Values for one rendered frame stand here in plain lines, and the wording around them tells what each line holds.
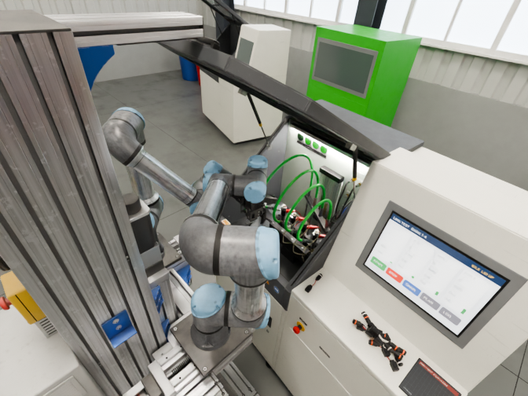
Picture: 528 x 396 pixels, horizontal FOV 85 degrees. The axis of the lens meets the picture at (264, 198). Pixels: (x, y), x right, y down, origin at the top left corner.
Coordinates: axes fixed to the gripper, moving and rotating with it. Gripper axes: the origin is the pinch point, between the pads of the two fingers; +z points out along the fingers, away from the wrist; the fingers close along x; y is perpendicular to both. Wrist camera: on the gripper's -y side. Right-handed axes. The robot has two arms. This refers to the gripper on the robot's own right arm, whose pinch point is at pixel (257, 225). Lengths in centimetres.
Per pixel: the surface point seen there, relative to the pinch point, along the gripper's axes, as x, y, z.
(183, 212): -161, -31, 123
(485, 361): 90, -29, 10
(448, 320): 75, -29, 5
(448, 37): -109, -417, -36
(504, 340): 90, -31, -1
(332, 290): 35.1, -18.4, 24.7
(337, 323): 47, -7, 25
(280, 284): 16.5, -3.0, 28.3
